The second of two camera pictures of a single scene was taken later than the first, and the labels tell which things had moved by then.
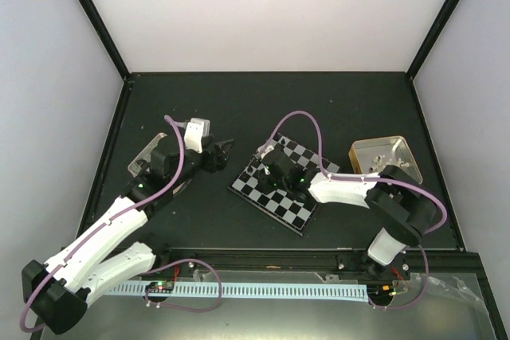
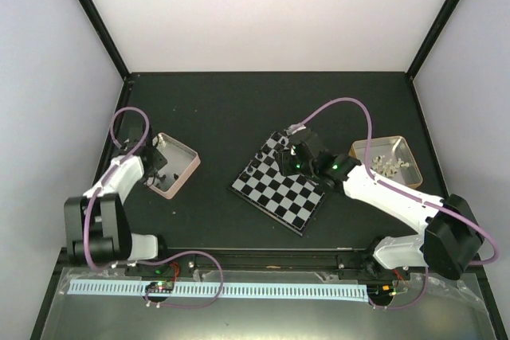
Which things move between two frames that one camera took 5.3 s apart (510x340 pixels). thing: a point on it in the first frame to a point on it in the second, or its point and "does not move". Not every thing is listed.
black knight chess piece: [244, 177] does not move
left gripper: [220, 160] to [160, 162]
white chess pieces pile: [379, 164] does not move
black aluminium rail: [410, 260] does not move
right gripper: [266, 188] to [285, 166]
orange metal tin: [370, 157] does not move
